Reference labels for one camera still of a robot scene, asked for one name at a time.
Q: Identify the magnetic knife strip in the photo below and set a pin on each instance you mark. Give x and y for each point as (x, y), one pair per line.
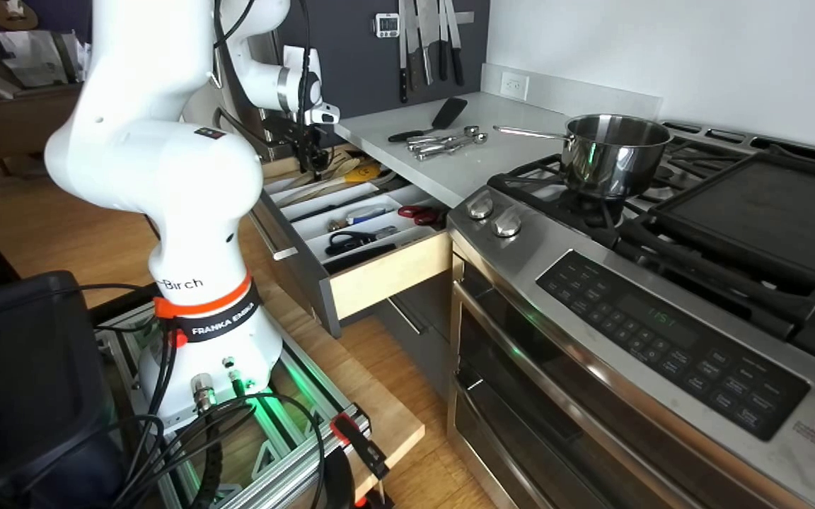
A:
(432, 43)

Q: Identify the black scissors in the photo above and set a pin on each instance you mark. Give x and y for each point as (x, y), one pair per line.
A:
(354, 241)

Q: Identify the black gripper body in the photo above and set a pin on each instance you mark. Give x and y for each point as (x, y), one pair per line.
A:
(308, 144)

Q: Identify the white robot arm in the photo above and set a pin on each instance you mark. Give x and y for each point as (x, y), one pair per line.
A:
(132, 149)

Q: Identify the metal scoop left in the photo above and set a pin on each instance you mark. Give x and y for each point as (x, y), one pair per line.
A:
(439, 144)

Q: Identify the yellow tipped spatula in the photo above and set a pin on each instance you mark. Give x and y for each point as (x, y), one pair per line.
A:
(359, 173)

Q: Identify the robot base mounting frame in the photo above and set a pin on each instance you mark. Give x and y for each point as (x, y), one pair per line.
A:
(320, 433)

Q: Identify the white cutlery tray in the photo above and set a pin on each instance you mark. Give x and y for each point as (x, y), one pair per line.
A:
(313, 212)

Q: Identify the stainless steel gas range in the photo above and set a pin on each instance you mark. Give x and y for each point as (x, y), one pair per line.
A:
(610, 362)

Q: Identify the open wooden kitchen drawer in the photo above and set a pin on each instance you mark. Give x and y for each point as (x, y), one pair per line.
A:
(339, 294)

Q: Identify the black cast iron griddle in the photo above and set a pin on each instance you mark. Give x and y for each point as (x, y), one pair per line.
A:
(760, 209)

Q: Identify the wall power outlet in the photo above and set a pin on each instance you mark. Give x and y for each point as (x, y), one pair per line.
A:
(513, 86)

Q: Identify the stainless steel pot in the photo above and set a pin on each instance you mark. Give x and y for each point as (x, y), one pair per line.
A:
(613, 157)

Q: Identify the metal scoop right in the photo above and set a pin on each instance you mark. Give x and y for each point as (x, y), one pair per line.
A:
(473, 132)

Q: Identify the red handled tool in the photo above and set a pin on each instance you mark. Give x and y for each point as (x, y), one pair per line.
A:
(424, 217)

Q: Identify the black box on cart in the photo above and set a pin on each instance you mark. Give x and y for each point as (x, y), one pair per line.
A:
(56, 451)

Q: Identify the metal scoop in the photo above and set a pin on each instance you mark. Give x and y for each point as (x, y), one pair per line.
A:
(473, 132)
(439, 144)

